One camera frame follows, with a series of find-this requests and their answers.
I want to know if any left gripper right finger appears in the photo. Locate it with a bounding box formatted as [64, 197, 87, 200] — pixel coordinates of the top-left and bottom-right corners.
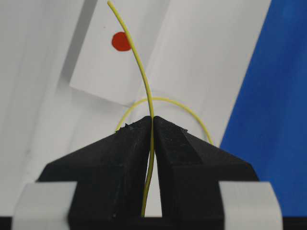
[153, 116, 258, 220]

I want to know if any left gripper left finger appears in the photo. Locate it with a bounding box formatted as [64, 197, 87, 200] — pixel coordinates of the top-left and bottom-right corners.
[38, 116, 152, 222]

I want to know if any yellow solder wire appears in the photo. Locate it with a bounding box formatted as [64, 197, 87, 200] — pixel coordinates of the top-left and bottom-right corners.
[106, 0, 214, 218]

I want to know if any large white foam board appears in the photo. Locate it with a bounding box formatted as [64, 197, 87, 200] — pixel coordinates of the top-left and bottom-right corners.
[0, 0, 271, 190]

